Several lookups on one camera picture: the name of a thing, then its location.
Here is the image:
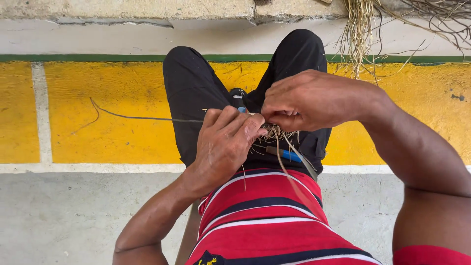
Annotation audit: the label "dark twisted fibre cord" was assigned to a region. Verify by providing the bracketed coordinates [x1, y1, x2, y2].
[90, 97, 205, 124]

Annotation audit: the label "heap of dried straw fibres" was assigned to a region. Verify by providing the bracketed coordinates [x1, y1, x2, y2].
[333, 0, 471, 81]

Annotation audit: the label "black and blue object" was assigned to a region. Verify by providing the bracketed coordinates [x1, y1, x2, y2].
[229, 88, 249, 113]

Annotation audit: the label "person's right hand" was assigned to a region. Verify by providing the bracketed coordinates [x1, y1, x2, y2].
[260, 69, 388, 133]

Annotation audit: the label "red striped shirt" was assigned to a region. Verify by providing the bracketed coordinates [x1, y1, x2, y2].
[185, 167, 471, 265]

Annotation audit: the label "dried straw strands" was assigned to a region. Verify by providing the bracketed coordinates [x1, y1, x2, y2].
[241, 124, 319, 194]

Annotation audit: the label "black shorts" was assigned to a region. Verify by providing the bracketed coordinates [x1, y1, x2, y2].
[162, 29, 332, 178]

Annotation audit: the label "person's left hand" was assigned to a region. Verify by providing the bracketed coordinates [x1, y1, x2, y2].
[183, 106, 268, 200]

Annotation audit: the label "blue handled knife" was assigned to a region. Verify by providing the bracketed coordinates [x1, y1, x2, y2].
[265, 145, 304, 163]

